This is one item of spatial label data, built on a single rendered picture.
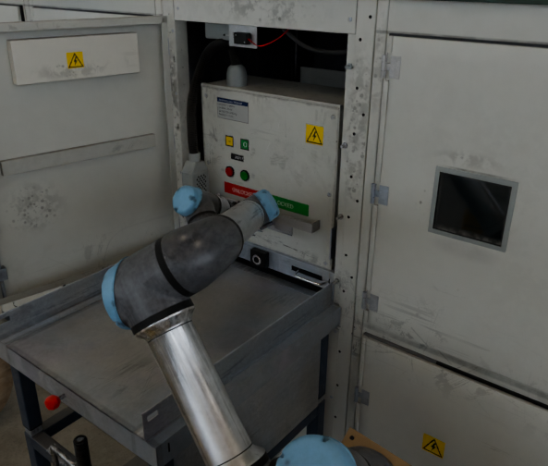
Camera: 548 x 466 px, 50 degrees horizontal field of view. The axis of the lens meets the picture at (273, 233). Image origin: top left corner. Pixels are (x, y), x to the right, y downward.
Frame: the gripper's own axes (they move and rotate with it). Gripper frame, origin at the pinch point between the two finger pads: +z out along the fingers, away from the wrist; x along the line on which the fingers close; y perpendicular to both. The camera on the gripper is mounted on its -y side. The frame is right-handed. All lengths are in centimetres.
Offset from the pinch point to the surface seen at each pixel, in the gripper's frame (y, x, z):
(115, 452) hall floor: -52, -100, 31
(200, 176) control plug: -19.8, 8.5, -7.2
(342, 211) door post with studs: 28.0, 9.6, -3.8
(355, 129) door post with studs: 30.5, 28.7, -14.9
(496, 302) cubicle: 71, -1, -1
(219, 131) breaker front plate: -18.6, 23.0, -6.2
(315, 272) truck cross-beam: 18.7, -8.4, 9.4
